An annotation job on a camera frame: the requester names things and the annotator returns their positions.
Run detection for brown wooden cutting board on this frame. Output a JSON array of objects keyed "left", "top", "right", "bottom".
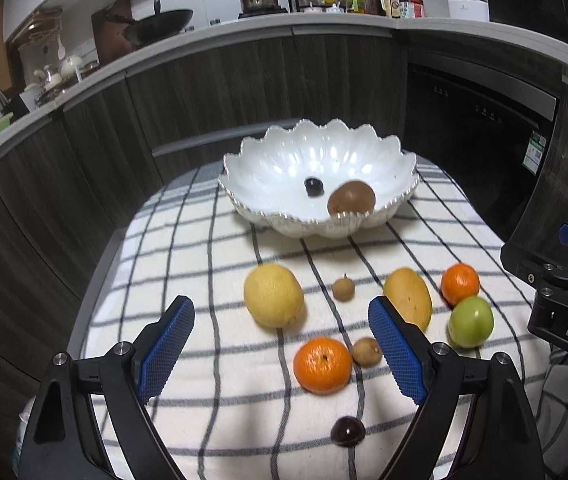
[{"left": 91, "top": 0, "right": 136, "bottom": 65}]

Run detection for yellow lemon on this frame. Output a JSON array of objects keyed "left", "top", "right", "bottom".
[{"left": 243, "top": 264, "right": 306, "bottom": 330}]

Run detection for black built-in dishwasher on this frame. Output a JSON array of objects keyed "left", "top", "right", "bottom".
[{"left": 406, "top": 62, "right": 561, "bottom": 243}]

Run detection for yellow mango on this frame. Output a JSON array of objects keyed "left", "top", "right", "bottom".
[{"left": 383, "top": 268, "right": 433, "bottom": 333}]

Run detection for green round fruit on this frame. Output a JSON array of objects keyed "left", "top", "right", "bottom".
[{"left": 447, "top": 295, "right": 495, "bottom": 350}]

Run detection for green energy label sticker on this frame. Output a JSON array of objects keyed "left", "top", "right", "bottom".
[{"left": 524, "top": 129, "right": 550, "bottom": 176}]

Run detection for white checked cloth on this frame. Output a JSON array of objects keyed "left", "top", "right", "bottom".
[{"left": 66, "top": 157, "right": 568, "bottom": 480}]

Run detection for white scalloped ceramic bowl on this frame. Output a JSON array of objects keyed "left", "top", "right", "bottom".
[{"left": 217, "top": 119, "right": 419, "bottom": 239}]

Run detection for orange mandarin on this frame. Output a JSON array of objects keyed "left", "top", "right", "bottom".
[
  {"left": 293, "top": 337, "right": 354, "bottom": 395},
  {"left": 440, "top": 263, "right": 481, "bottom": 307}
]

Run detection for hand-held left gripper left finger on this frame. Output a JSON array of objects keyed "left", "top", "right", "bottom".
[{"left": 14, "top": 296, "right": 195, "bottom": 480}]

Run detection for brown kiwi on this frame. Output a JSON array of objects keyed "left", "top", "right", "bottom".
[{"left": 327, "top": 180, "right": 377, "bottom": 216}]

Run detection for black countertop appliance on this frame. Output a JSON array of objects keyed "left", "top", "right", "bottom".
[{"left": 483, "top": 0, "right": 567, "bottom": 41}]

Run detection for hanging woven trivets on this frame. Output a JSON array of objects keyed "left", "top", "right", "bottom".
[{"left": 16, "top": 7, "right": 63, "bottom": 50}]

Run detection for black knife block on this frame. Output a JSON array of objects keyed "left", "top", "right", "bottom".
[{"left": 0, "top": 89, "right": 31, "bottom": 117}]

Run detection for white teapot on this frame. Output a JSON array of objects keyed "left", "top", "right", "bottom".
[{"left": 59, "top": 54, "right": 85, "bottom": 81}]

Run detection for brown longan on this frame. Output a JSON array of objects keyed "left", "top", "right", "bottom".
[
  {"left": 332, "top": 273, "right": 356, "bottom": 303},
  {"left": 352, "top": 336, "right": 383, "bottom": 367}
]

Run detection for glass jar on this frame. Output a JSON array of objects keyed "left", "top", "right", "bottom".
[{"left": 34, "top": 66, "right": 63, "bottom": 96}]

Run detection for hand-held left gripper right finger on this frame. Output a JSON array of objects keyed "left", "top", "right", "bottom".
[{"left": 368, "top": 296, "right": 547, "bottom": 480}]

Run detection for black wok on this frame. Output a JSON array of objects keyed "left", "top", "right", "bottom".
[{"left": 124, "top": 0, "right": 195, "bottom": 45}]

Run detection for dark wood kitchen cabinet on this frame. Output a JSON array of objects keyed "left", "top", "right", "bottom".
[{"left": 0, "top": 25, "right": 568, "bottom": 411}]

